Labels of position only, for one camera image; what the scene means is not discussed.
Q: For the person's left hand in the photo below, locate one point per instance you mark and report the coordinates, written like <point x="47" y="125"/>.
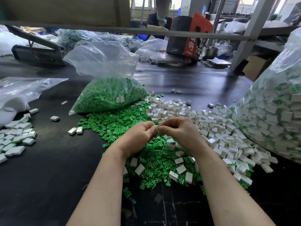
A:
<point x="136" y="138"/>

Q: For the person's right hand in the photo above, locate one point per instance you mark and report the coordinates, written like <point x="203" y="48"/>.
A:
<point x="186" y="133"/>

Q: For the pile of green parts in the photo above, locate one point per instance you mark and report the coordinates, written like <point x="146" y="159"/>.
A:
<point x="106" y="123"/>

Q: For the pile of white plastic caps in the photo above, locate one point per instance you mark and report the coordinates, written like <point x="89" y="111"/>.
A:
<point x="230" y="134"/>

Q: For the pile of assembled white pieces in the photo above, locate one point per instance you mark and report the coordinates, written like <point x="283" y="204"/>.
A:
<point x="16" y="138"/>

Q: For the person's left forearm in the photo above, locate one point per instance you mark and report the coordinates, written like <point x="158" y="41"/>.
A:
<point x="101" y="195"/>

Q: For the person's right forearm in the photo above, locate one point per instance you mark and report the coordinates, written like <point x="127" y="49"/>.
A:
<point x="228" y="195"/>

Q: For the bag of green clips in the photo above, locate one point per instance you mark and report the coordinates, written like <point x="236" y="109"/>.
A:
<point x="109" y="94"/>

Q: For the large bag of white caps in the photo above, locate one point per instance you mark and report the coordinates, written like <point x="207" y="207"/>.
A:
<point x="280" y="106"/>

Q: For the clear bag of pale parts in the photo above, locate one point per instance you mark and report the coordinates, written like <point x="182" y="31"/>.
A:
<point x="82" y="39"/>

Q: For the white paper sheets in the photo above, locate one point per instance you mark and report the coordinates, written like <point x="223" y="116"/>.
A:
<point x="217" y="61"/>

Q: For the small white plastic scrap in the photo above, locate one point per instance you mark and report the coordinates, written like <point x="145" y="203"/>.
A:
<point x="64" y="102"/>

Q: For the metal bowl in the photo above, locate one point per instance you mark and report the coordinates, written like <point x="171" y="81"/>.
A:
<point x="210" y="52"/>

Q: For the crumpled white plastic bag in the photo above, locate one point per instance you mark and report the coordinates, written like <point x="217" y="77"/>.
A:
<point x="149" y="50"/>

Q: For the black and red box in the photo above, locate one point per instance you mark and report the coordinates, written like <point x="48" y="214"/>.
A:
<point x="186" y="39"/>

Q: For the cardboard box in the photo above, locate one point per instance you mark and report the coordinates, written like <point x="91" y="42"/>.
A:
<point x="257" y="66"/>

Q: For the black table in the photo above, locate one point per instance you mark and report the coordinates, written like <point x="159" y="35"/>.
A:
<point x="47" y="186"/>

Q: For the empty clear plastic bag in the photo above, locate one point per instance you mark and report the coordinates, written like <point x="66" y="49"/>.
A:
<point x="26" y="87"/>

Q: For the white bags on shelf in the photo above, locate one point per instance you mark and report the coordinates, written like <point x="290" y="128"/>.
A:
<point x="251" y="25"/>

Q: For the brown board panel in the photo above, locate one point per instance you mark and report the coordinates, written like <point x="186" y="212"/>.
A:
<point x="63" y="10"/>

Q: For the white plastic sheet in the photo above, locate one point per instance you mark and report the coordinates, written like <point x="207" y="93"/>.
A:
<point x="10" y="42"/>

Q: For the grey metal shelf frame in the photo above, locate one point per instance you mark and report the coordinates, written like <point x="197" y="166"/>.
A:
<point x="94" y="28"/>

